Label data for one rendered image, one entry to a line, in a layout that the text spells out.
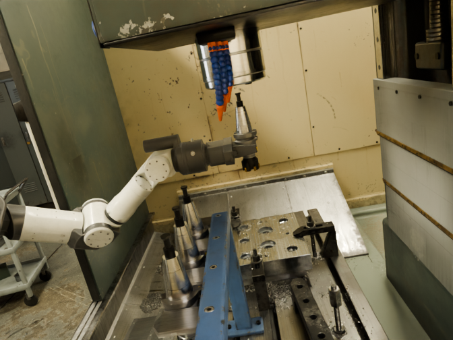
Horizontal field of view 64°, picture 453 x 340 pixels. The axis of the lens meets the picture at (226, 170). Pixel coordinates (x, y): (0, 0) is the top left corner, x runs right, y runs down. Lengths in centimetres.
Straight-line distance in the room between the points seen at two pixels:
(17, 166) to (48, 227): 476
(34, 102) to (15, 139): 442
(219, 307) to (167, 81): 156
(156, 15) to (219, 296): 45
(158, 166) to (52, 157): 49
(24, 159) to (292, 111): 442
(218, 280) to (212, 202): 144
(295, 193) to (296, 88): 56
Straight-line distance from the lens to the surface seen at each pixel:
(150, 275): 185
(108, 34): 65
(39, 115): 133
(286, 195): 199
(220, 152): 93
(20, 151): 575
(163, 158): 94
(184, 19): 63
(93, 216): 107
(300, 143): 204
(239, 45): 87
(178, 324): 57
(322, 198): 197
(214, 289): 60
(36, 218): 105
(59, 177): 135
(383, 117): 122
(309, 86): 199
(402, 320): 145
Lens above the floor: 156
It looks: 17 degrees down
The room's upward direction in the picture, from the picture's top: 12 degrees counter-clockwise
